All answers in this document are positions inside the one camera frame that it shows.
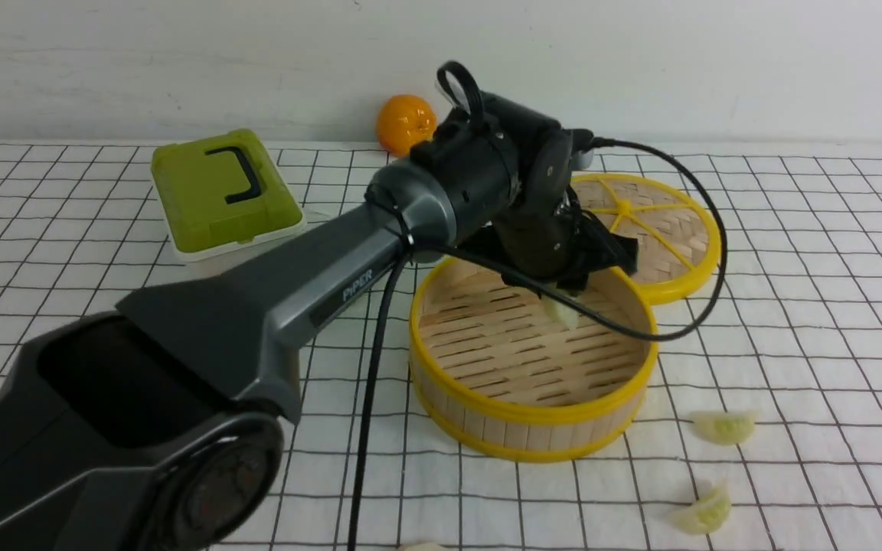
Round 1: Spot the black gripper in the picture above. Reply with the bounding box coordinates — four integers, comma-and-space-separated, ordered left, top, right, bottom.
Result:
459, 191, 639, 298

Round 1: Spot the pale dumpling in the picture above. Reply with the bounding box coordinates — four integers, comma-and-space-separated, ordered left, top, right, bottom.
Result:
690, 410, 759, 446
668, 482, 733, 536
541, 295, 581, 329

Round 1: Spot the white dumpling bottom edge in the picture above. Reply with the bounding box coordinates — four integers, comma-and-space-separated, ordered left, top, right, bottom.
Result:
397, 542, 450, 551

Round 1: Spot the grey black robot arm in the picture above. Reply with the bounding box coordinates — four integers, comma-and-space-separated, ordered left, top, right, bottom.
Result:
0, 93, 638, 550

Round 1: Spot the yellow rimmed bamboo steamer lid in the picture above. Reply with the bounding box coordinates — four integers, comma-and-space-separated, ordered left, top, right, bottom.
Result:
571, 172, 722, 305

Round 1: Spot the yellow rimmed bamboo steamer tray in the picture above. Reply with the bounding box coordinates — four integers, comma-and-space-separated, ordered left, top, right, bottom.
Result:
409, 259, 659, 463

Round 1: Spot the orange plastic fruit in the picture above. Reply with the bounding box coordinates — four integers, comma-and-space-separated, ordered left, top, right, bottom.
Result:
375, 94, 438, 158

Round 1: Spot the white grid tablecloth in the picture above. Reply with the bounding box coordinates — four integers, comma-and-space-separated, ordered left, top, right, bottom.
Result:
0, 141, 882, 550

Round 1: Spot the green lidded white box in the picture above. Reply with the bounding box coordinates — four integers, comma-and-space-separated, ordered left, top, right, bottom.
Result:
150, 129, 308, 278

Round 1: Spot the black cable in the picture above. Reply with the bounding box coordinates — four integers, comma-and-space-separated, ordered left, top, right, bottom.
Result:
346, 61, 728, 551

